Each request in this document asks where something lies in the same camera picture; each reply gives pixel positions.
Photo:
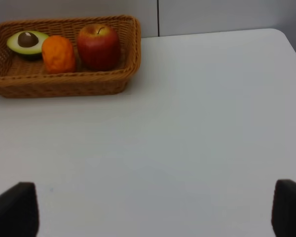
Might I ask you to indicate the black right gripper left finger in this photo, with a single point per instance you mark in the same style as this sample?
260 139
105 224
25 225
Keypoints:
19 212

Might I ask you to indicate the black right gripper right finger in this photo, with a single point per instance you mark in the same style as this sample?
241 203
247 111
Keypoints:
283 218

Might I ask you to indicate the orange tangerine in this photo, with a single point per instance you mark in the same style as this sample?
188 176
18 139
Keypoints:
58 55

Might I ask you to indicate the halved avocado with pit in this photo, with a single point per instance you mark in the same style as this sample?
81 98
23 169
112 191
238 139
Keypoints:
27 44

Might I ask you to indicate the red apple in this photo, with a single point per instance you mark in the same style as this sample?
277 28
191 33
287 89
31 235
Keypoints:
98 47

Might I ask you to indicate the light orange wicker basket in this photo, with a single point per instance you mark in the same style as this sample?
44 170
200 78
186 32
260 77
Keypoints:
24 78

